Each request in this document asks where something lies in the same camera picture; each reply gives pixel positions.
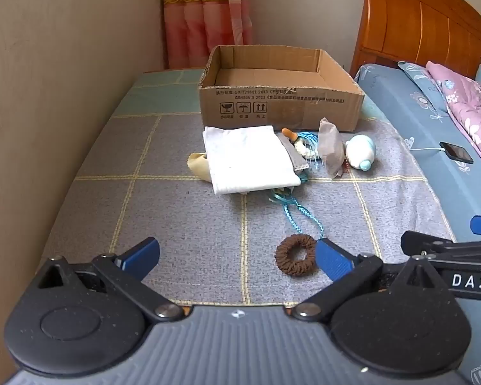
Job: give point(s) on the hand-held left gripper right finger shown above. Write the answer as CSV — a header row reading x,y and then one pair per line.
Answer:
x,y
332,260

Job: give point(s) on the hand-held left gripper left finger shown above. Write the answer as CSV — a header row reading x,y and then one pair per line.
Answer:
x,y
142,253

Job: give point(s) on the brown hair scrunchie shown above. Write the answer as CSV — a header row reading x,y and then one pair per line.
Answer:
x,y
284,266

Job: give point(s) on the yellow cleaning cloth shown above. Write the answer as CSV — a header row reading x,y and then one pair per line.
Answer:
x,y
198,164

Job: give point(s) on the white blue plush toy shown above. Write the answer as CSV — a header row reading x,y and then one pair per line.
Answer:
x,y
358,150

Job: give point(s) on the white cloth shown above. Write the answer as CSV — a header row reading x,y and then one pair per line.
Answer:
x,y
248,160

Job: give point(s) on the brown cardboard box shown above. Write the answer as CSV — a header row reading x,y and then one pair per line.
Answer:
x,y
280,104

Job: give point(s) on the grey checked bed cover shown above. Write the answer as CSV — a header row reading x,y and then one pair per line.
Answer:
x,y
164,208

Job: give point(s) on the blue floral bed sheet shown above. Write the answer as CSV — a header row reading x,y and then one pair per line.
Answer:
x,y
425,176

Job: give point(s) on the black smartphone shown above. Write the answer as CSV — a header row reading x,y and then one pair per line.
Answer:
x,y
457,152

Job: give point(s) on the grey face mask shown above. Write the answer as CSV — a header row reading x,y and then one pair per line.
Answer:
x,y
294,156

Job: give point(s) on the pink floral pillow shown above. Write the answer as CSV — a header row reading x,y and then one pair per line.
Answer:
x,y
469,108

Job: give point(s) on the blue thread tassel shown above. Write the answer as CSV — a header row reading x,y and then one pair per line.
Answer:
x,y
308,135

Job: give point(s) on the wooden headboard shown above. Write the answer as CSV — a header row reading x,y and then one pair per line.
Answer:
x,y
405,16

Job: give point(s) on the pink patterned curtain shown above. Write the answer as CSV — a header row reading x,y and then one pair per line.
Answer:
x,y
204,16

